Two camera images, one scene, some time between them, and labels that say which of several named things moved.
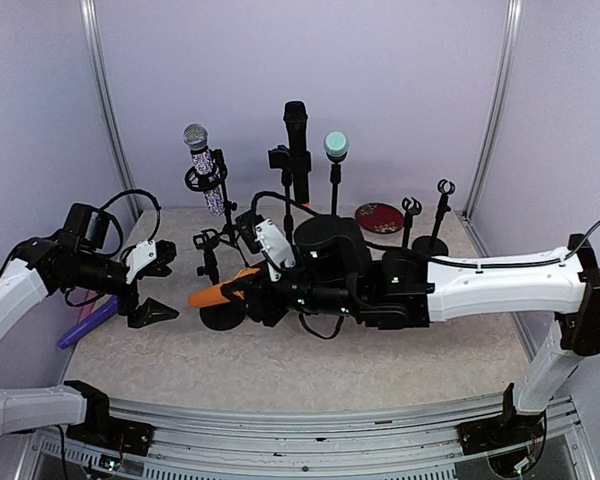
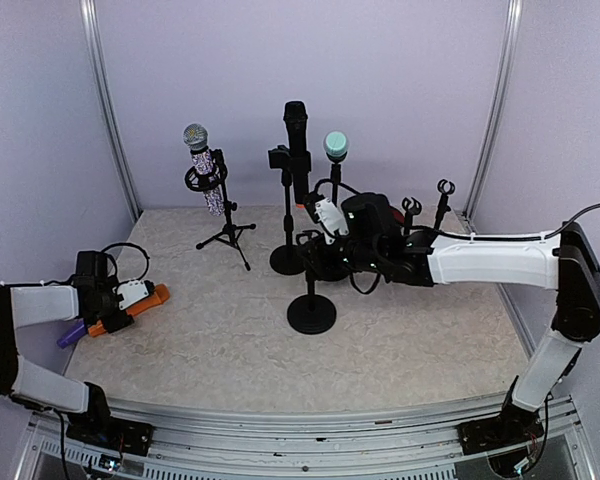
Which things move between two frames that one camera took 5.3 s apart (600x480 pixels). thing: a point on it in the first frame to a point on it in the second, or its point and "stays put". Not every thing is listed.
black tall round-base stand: [288, 161] stays put
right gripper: [258, 307] to [323, 264]
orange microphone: [213, 295] to [161, 294]
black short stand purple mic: [412, 207] stays put
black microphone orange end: [296, 116] stays put
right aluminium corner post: [511, 40] stays put
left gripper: [141, 316] to [117, 322]
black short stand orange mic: [226, 316] to [311, 313]
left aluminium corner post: [91, 26] stays put
